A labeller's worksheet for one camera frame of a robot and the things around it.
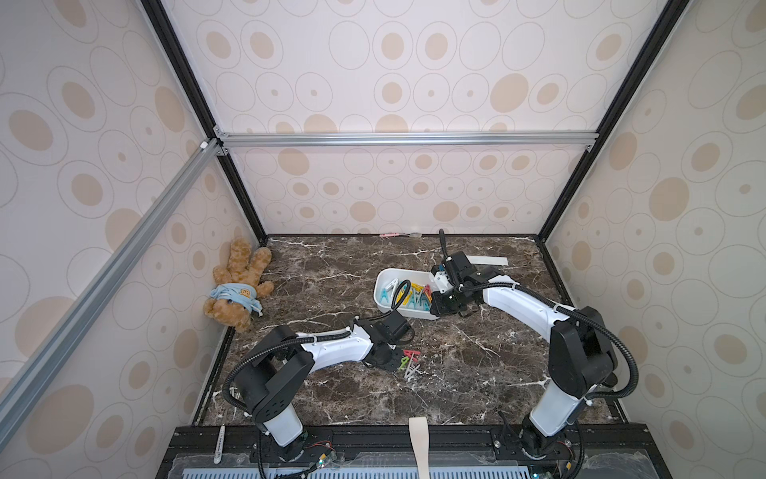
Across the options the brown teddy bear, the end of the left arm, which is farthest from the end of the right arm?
the brown teddy bear

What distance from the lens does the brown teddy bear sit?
907mm

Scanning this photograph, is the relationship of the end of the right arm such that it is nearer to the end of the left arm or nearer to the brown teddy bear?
the end of the left arm
